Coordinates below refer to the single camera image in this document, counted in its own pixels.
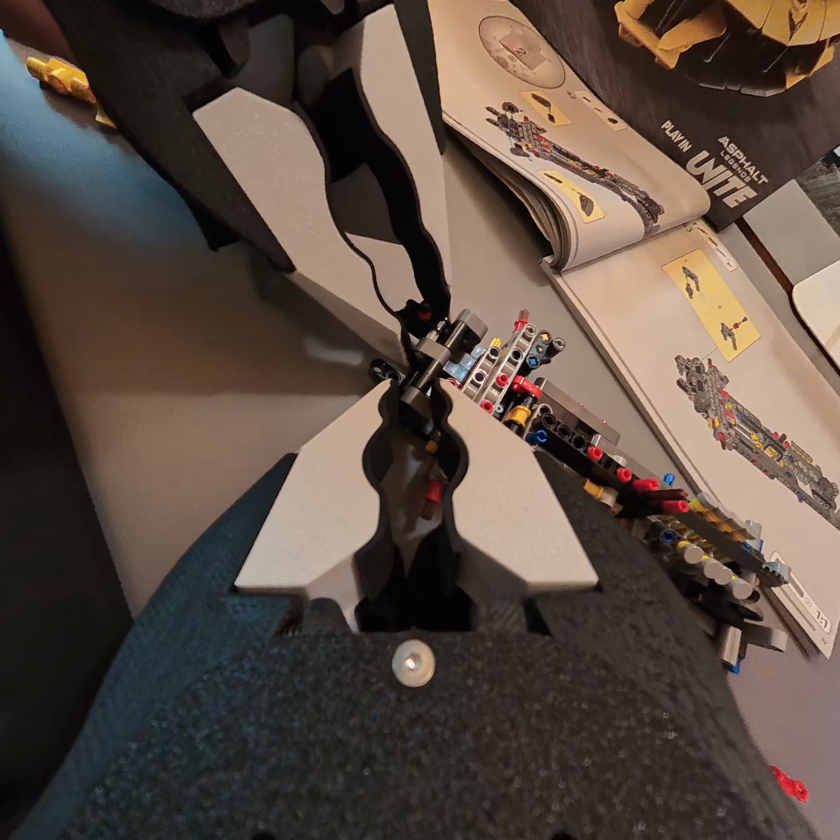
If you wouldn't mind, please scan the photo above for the black perforated panel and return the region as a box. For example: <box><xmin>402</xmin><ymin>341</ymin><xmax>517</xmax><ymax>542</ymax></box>
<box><xmin>0</xmin><ymin>223</ymin><xmax>135</xmax><ymax>828</ymax></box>

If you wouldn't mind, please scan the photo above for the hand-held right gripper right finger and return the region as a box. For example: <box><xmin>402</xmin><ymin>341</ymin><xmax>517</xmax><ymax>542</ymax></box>
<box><xmin>438</xmin><ymin>379</ymin><xmax>599</xmax><ymax>626</ymax></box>

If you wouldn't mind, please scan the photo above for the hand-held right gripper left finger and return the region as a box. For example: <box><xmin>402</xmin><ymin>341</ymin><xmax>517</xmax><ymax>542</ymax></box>
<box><xmin>234</xmin><ymin>379</ymin><xmax>399</xmax><ymax>632</ymax></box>

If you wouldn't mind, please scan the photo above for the small black lego subassembly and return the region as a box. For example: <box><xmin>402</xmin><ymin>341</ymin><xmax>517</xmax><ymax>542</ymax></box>
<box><xmin>397</xmin><ymin>298</ymin><xmax>454</xmax><ymax>349</ymax></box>

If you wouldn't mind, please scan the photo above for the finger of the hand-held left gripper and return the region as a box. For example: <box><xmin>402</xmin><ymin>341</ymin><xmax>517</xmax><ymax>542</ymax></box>
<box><xmin>193</xmin><ymin>88</ymin><xmax>411</xmax><ymax>358</ymax></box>
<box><xmin>328</xmin><ymin>5</ymin><xmax>452</xmax><ymax>312</ymax></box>

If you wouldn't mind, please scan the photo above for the long lego chassis assembly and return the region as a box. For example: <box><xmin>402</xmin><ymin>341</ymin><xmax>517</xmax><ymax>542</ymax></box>
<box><xmin>367</xmin><ymin>308</ymin><xmax>791</xmax><ymax>677</ymax></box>

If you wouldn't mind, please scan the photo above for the lego box with yellow car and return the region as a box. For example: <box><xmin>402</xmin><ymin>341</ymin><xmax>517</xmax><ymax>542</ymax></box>
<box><xmin>512</xmin><ymin>0</ymin><xmax>840</xmax><ymax>231</ymax></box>

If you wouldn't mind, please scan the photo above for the flat lego instruction sheet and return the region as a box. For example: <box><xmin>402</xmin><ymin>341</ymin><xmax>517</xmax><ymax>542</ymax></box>
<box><xmin>545</xmin><ymin>220</ymin><xmax>840</xmax><ymax>660</ymax></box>

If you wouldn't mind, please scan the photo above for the thick open lego instruction booklet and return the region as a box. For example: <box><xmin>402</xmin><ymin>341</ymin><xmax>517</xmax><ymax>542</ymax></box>
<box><xmin>440</xmin><ymin>0</ymin><xmax>713</xmax><ymax>273</ymax></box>

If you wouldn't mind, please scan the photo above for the pile of yellow lego pieces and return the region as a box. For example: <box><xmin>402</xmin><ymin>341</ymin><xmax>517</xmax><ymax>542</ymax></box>
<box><xmin>25</xmin><ymin>54</ymin><xmax>118</xmax><ymax>129</ymax></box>

